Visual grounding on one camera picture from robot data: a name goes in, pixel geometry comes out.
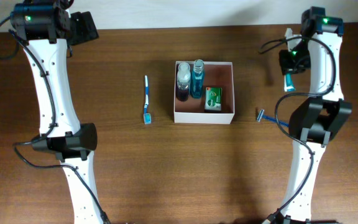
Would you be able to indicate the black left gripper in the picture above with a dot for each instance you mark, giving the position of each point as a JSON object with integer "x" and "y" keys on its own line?
{"x": 86, "y": 26}

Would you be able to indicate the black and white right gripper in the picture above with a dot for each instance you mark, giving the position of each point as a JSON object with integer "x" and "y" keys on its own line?
{"x": 286, "y": 67}

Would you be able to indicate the blue disposable razor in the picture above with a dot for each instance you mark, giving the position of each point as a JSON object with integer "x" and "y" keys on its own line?
{"x": 261, "y": 115}

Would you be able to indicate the green soap box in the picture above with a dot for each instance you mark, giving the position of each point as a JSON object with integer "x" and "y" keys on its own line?
{"x": 213, "y": 100}

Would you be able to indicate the teal mouthwash bottle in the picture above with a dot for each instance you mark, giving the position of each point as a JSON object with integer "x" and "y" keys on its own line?
{"x": 197, "y": 78}

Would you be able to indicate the clear bottle with purple liquid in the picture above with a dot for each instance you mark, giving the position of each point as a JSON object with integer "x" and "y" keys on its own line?
{"x": 183, "y": 81}

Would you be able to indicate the white and teal toothpaste tube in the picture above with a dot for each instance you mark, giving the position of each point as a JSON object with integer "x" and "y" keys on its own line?
{"x": 288, "y": 83}

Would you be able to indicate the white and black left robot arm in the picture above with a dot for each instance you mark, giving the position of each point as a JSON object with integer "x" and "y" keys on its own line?
{"x": 46, "y": 31}

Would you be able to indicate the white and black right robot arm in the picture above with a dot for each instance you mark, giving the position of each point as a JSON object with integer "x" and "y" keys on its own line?
{"x": 319, "y": 118}

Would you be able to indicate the white open cardboard box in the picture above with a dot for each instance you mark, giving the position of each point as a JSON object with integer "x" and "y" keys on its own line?
{"x": 217, "y": 74}

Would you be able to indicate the blue and white toothbrush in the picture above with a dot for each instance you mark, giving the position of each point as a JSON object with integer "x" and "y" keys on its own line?
{"x": 147, "y": 116}

